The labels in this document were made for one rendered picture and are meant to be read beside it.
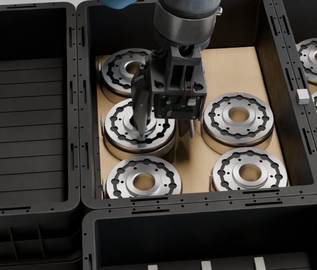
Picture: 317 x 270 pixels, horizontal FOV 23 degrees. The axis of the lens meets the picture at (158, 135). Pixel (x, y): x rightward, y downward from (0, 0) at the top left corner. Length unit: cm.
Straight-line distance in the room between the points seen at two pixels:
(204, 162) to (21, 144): 27
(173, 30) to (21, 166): 32
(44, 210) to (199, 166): 27
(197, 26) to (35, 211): 29
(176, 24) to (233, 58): 35
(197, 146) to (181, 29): 25
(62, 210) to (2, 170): 21
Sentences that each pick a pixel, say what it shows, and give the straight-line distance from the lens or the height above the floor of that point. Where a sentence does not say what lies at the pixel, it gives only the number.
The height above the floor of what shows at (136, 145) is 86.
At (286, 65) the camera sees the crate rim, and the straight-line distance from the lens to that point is 111.
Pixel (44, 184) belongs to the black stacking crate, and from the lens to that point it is 109.
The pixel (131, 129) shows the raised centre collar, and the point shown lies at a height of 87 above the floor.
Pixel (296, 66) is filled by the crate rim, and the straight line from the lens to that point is 111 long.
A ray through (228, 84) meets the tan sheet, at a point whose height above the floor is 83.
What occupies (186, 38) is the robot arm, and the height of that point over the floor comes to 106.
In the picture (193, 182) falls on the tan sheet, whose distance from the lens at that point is 108.
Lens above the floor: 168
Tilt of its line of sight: 48 degrees down
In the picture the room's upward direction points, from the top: straight up
